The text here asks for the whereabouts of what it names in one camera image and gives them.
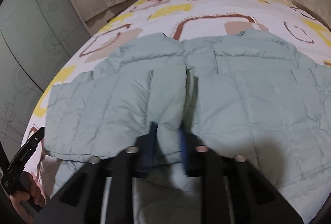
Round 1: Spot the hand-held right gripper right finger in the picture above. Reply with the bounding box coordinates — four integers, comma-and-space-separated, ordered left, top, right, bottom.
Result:
178, 127, 304, 224

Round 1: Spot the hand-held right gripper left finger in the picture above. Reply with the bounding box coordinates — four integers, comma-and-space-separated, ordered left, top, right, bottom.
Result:
34, 122, 159, 224

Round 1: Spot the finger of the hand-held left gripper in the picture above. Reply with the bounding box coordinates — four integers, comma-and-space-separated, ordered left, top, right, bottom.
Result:
25, 126, 46, 150

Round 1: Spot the light green puffer jacket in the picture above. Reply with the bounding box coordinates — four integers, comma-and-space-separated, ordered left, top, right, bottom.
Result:
44, 29, 331, 224

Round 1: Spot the person's left hand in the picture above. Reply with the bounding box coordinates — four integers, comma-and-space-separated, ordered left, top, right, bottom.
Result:
9, 171, 47, 215

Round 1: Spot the patterned white bed sheet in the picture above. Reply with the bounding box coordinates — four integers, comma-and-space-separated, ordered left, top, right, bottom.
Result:
22, 0, 331, 188

